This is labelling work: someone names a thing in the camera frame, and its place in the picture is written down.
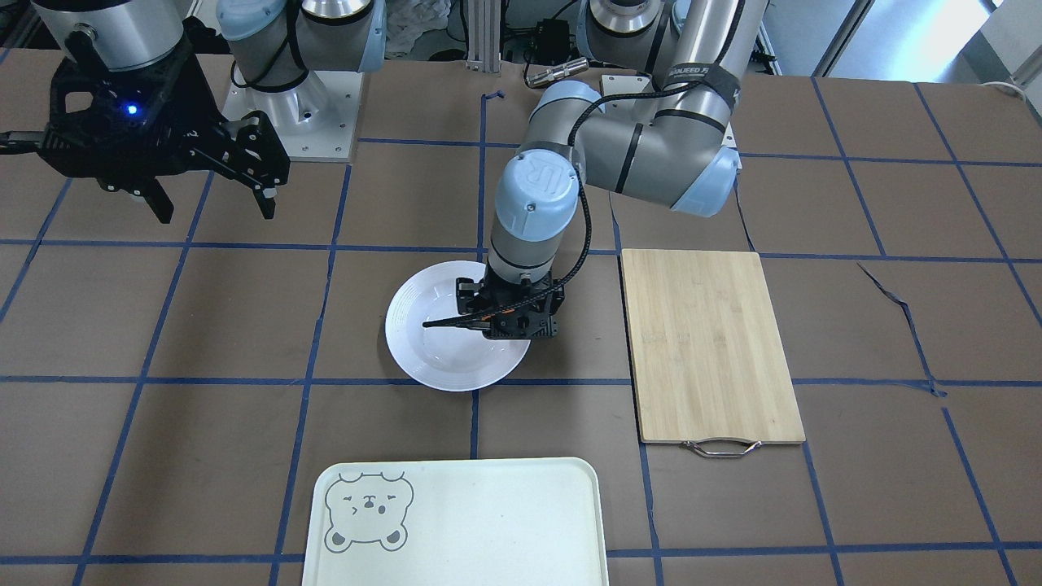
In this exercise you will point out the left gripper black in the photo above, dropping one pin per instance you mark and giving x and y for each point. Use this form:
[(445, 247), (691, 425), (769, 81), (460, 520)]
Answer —
[(466, 296)]

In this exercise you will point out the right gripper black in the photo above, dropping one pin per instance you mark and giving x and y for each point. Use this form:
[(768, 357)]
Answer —
[(198, 107)]

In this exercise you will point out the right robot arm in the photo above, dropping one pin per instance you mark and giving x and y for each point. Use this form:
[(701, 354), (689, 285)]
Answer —
[(275, 44)]

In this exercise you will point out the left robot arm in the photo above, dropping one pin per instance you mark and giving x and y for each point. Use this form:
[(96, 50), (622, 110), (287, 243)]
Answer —
[(664, 144)]

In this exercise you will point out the cream bear tray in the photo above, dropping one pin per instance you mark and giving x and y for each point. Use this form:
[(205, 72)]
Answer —
[(517, 521)]

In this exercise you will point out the white round plate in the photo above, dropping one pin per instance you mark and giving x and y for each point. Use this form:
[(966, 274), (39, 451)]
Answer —
[(445, 359)]

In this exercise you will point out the bamboo cutting board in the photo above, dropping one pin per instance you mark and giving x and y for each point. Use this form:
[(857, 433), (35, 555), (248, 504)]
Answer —
[(708, 363)]

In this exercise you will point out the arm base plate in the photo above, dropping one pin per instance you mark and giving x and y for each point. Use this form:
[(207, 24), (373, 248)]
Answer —
[(642, 111), (315, 121)]

